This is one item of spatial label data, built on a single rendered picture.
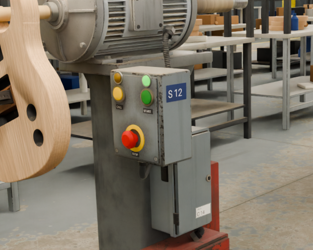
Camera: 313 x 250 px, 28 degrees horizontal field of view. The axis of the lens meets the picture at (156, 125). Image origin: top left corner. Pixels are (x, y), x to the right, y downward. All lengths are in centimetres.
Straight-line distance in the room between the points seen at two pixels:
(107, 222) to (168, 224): 22
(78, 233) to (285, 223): 117
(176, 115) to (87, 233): 226
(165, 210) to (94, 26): 52
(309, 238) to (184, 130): 215
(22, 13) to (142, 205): 62
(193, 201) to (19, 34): 64
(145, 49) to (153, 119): 38
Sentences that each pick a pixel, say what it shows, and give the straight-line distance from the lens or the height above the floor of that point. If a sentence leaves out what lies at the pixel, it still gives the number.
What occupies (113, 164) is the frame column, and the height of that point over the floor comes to 83.
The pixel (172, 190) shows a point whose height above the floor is 79.
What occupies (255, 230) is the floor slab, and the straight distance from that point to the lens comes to 350.
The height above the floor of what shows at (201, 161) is 85.
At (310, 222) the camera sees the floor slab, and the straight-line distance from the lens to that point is 365.
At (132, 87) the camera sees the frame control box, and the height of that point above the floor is 109.
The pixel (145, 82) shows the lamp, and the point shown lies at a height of 110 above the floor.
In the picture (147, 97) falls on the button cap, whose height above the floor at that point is 107.
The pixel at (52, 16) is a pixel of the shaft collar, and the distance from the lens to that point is 151.
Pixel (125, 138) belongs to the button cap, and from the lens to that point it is 134.
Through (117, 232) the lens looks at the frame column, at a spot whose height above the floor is 63.
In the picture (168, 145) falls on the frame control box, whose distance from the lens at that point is 132.
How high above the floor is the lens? 128
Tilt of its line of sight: 12 degrees down
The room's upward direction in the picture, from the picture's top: 2 degrees counter-clockwise
